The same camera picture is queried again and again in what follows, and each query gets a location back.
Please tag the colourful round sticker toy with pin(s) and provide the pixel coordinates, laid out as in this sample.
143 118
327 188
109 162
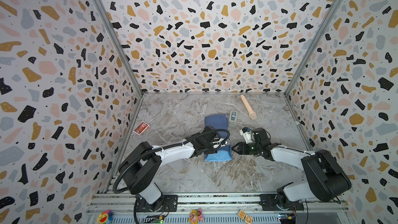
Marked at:
105 217

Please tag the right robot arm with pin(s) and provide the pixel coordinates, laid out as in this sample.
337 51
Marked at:
325 179

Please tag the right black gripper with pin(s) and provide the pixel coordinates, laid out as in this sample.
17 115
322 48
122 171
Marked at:
244 148

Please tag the red playing card deck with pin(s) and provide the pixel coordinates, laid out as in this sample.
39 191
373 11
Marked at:
141 128

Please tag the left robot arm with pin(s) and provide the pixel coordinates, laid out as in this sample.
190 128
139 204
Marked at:
138 170

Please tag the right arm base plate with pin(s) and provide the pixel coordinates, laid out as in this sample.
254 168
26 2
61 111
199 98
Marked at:
278 202

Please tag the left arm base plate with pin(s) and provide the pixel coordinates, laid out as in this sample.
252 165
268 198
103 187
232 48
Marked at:
166 203

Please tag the aluminium mounting rail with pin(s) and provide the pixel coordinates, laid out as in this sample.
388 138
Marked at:
218 208

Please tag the orange square sticker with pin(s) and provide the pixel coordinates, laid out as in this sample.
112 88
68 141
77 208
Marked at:
245 217

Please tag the pink yellow sticker toy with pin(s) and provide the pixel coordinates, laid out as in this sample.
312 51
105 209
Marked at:
196 216

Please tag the white tape dispenser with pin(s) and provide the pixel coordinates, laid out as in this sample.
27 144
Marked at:
232 119

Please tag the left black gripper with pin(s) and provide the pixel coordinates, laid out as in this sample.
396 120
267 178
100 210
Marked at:
211 151

